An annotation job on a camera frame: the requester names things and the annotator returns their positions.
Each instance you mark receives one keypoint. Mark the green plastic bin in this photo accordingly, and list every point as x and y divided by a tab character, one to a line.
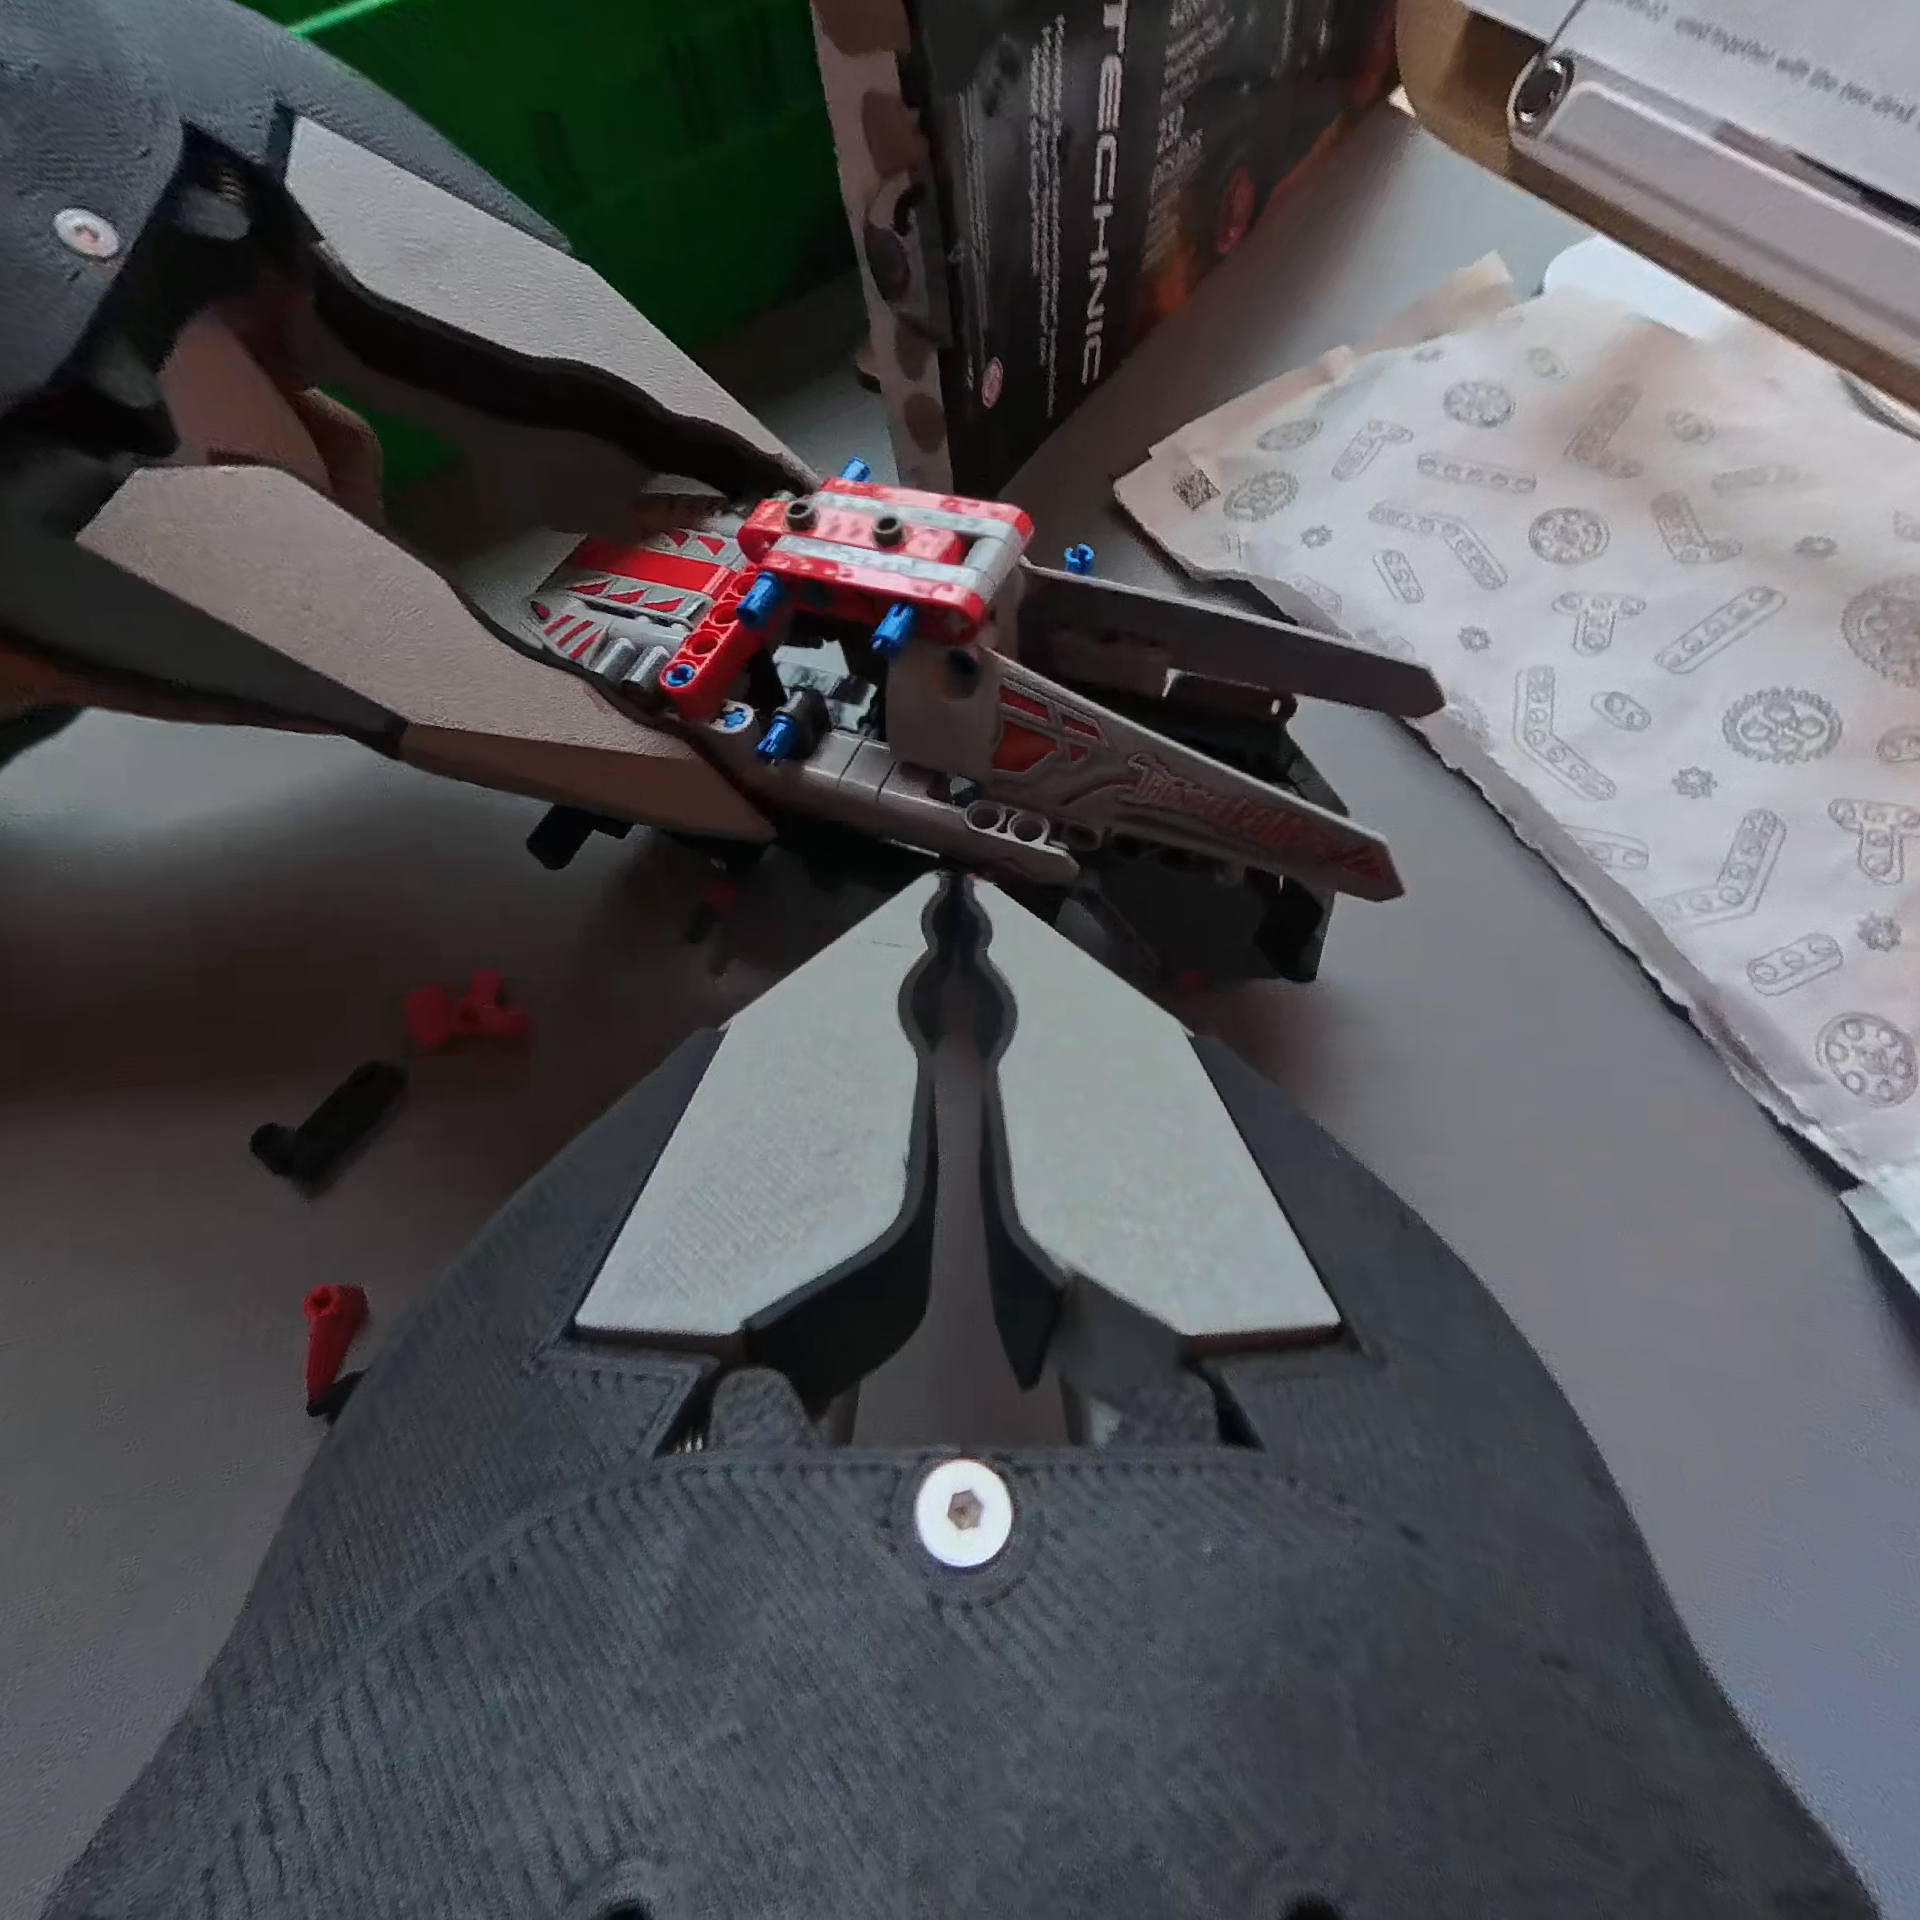
630	136

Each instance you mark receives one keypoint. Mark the black lego set box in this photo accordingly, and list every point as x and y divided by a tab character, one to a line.
1109	194

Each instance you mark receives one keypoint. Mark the white sheet on metal stand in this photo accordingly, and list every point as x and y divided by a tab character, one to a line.
1695	136

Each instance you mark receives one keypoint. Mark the black angled lego connector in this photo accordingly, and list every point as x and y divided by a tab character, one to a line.
331	1124

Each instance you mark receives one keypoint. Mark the red grey lego vehicle model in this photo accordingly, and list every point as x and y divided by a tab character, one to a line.
1051	704

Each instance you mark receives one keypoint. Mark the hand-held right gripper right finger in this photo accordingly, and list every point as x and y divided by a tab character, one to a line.
1171	1200

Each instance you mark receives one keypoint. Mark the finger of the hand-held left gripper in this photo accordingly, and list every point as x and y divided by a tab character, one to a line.
510	284
331	600

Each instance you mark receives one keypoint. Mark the small black lego pin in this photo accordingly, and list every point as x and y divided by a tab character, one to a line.
333	1395

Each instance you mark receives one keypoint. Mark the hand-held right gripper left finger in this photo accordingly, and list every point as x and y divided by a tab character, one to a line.
751	1185

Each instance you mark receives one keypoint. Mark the person's left hand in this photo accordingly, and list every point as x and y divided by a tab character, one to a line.
61	676

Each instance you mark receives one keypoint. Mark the printed paper bag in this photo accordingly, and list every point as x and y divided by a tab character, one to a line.
1622	600

